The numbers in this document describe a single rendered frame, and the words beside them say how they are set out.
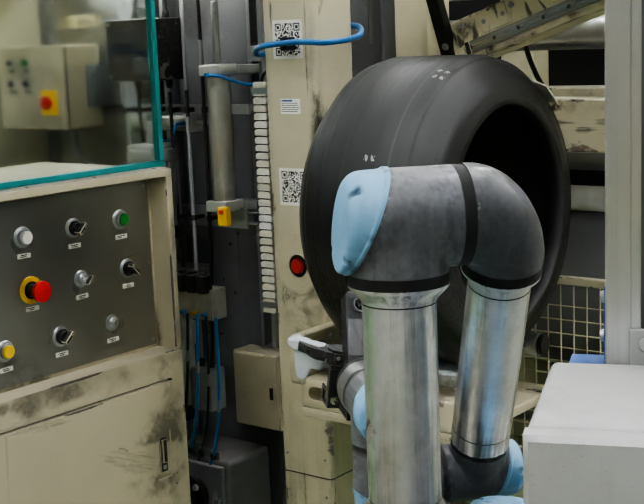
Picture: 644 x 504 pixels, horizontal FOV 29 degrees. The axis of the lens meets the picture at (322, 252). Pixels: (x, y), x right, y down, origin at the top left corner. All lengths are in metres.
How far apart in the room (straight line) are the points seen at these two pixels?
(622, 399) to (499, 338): 0.53
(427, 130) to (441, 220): 0.78
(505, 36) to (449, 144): 0.56
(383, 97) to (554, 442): 1.40
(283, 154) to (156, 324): 0.44
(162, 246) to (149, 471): 0.45
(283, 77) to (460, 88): 0.44
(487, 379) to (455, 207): 0.26
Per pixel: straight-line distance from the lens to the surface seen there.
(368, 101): 2.24
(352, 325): 1.74
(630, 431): 0.92
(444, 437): 2.28
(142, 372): 2.52
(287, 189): 2.51
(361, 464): 1.62
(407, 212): 1.36
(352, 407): 1.60
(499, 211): 1.39
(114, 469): 2.50
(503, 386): 1.55
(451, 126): 2.16
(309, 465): 2.63
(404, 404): 1.42
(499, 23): 2.67
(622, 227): 1.07
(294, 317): 2.55
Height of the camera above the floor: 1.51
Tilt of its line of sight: 10 degrees down
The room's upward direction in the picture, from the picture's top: 2 degrees counter-clockwise
